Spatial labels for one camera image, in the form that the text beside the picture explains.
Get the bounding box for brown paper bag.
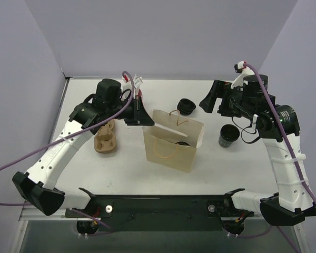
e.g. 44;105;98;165
143;110;204;172

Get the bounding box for black cup lid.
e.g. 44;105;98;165
175;141;190;146

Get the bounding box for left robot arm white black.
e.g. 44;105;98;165
12;76;154;217

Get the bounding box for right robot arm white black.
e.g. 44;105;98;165
199;74;316;226

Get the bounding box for pink straw holder cup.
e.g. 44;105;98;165
136;89;142;101

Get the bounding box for stack of black lids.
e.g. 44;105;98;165
177;98;196;115

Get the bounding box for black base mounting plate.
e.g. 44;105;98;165
64;195;254;234

